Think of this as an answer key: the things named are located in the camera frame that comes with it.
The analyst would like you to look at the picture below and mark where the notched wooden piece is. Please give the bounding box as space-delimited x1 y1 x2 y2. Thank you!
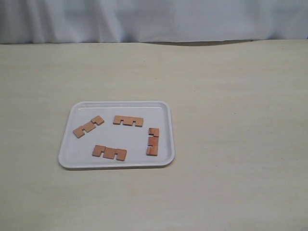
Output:
113 115 143 127
146 128 159 156
92 145 127 161
73 115 104 139

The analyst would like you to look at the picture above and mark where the white backdrop cloth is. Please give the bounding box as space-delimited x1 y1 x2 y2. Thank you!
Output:
0 0 308 43

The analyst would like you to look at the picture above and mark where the white rectangular plastic tray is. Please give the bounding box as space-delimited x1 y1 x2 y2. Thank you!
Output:
58 101 175 170

